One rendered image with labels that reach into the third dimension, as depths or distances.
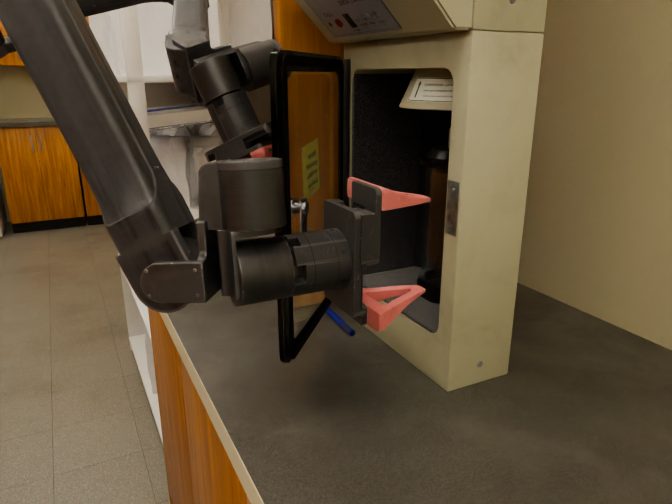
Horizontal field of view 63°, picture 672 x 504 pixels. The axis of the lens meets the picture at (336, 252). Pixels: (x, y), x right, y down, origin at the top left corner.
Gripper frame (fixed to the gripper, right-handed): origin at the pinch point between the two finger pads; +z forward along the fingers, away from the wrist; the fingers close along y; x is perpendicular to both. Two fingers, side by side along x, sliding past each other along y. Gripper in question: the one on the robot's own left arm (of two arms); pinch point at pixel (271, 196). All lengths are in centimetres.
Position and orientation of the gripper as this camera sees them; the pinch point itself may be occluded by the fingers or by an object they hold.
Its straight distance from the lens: 78.4
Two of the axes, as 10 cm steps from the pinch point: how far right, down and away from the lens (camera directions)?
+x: -2.4, 3.0, -9.2
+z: 4.1, 9.0, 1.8
